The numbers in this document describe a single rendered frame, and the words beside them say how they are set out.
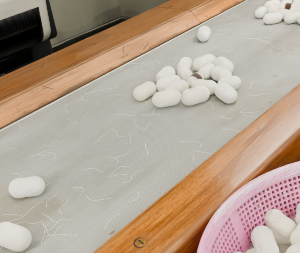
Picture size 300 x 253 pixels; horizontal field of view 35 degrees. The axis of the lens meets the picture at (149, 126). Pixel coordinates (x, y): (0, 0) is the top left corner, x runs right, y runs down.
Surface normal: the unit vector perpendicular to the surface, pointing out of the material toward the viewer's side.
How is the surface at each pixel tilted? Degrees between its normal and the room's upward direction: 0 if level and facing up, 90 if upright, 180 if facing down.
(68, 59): 0
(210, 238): 75
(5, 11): 98
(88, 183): 0
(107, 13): 89
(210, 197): 0
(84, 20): 88
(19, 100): 45
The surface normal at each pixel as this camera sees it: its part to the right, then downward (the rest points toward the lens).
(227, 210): 0.69, -0.01
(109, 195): -0.15, -0.86
